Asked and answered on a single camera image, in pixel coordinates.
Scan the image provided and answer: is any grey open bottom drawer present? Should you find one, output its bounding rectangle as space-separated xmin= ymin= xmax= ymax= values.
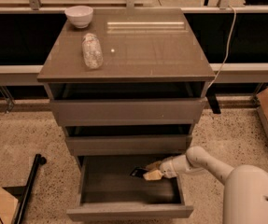
xmin=67 ymin=154 xmax=193 ymax=221

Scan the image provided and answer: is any grey drawer cabinet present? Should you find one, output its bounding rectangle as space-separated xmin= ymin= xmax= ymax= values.
xmin=36 ymin=7 xmax=217 ymax=173

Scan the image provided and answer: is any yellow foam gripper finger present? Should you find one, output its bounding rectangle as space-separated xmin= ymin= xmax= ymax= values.
xmin=143 ymin=169 xmax=163 ymax=181
xmin=145 ymin=161 xmax=162 ymax=171

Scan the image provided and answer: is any black rxbar chocolate bar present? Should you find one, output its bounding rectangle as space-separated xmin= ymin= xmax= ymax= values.
xmin=130 ymin=167 xmax=148 ymax=178

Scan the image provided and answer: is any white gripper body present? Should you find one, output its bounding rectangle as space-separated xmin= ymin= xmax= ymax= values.
xmin=159 ymin=155 xmax=195 ymax=178

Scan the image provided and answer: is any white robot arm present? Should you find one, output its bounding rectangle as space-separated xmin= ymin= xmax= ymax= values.
xmin=143 ymin=147 xmax=268 ymax=224

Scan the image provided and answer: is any white hanging cable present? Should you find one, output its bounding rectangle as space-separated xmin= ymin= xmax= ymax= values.
xmin=207 ymin=6 xmax=238 ymax=91

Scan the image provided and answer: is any black metal stand leg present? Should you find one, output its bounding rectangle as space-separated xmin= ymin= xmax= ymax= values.
xmin=5 ymin=154 xmax=47 ymax=224

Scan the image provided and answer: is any white ceramic bowl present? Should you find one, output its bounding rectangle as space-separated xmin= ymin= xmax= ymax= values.
xmin=64 ymin=6 xmax=93 ymax=28

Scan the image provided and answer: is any grey middle drawer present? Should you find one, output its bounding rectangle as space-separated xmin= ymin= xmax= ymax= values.
xmin=65 ymin=128 xmax=192 ymax=156

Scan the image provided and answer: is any metal window rail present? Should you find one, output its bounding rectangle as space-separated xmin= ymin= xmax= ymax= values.
xmin=0 ymin=63 xmax=268 ymax=86

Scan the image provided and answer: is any grey top drawer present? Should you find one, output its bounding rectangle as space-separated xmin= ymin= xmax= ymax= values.
xmin=49 ymin=98 xmax=205 ymax=126

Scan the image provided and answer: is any clear plastic bottle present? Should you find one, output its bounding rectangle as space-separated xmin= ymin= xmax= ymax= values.
xmin=82 ymin=33 xmax=103 ymax=69

